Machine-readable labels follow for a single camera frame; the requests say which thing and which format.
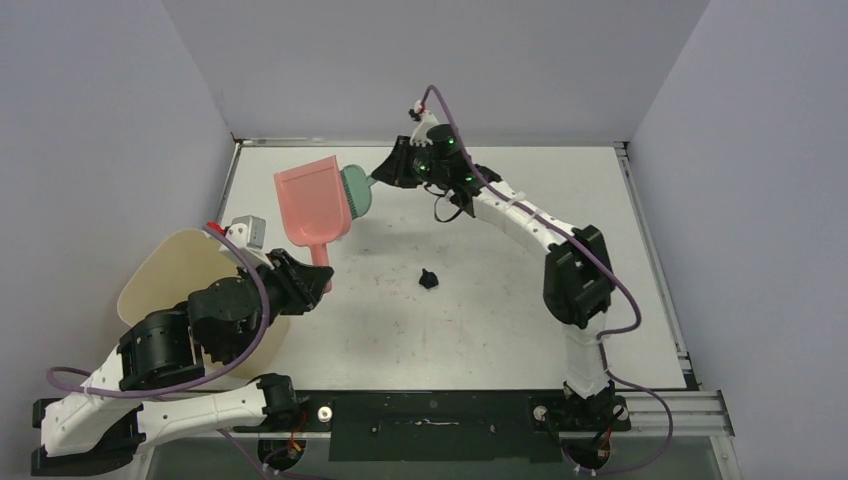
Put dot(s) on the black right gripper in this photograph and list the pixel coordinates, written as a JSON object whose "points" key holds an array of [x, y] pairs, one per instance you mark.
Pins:
{"points": [[398, 163]]}

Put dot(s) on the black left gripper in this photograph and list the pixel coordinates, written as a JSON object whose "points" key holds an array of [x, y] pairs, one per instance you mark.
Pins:
{"points": [[306, 283]]}

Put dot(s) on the green hand brush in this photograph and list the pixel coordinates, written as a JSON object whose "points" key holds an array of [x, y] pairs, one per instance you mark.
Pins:
{"points": [[357, 185]]}

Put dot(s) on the pink plastic dustpan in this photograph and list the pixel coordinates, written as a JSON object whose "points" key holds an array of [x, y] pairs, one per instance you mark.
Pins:
{"points": [[313, 206]]}

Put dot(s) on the black paper scrap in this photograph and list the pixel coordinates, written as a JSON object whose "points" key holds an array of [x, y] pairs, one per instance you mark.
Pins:
{"points": [[428, 279]]}

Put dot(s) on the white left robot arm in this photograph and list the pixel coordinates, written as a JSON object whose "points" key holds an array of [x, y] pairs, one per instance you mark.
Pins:
{"points": [[129, 404]]}

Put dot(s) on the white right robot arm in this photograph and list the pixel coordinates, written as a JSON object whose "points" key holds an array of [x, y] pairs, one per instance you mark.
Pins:
{"points": [[576, 288]]}

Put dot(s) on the beige waste bin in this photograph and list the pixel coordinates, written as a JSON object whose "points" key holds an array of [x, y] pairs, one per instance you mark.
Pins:
{"points": [[187, 261]]}

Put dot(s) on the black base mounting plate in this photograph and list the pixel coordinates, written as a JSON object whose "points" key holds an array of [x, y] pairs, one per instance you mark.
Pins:
{"points": [[403, 443]]}

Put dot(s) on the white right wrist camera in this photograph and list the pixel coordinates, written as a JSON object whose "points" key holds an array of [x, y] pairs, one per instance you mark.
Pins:
{"points": [[425, 120]]}

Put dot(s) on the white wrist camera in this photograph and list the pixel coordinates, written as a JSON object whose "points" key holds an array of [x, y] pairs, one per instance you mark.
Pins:
{"points": [[247, 234], [425, 120]]}

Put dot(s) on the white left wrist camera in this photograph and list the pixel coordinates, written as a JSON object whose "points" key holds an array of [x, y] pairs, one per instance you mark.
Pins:
{"points": [[247, 234]]}

